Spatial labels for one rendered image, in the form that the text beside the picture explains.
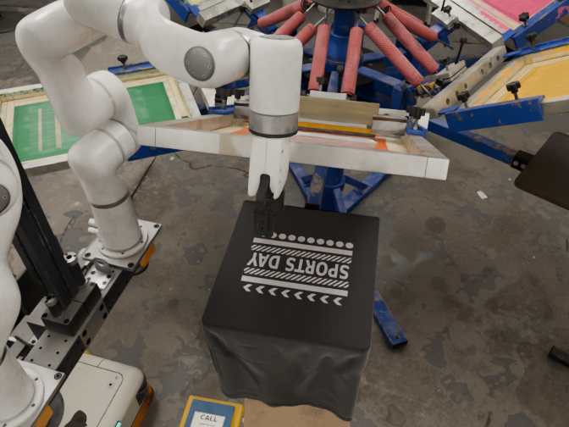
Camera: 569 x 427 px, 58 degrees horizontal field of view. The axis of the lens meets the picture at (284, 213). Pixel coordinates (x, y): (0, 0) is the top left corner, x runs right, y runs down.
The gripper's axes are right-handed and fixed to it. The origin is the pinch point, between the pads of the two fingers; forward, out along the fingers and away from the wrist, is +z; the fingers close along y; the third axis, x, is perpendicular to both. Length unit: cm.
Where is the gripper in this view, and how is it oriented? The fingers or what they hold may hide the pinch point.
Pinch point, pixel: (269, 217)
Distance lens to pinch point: 84.6
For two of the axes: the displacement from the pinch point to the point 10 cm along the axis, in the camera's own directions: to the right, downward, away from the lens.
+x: 9.8, 1.3, -1.3
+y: -1.7, 4.4, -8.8
